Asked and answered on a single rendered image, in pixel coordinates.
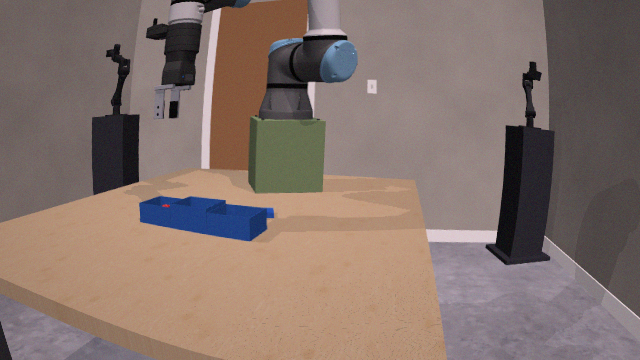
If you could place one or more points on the blue three-compartment bin rack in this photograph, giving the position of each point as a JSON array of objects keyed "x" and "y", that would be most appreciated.
[{"x": 205, "y": 217}]

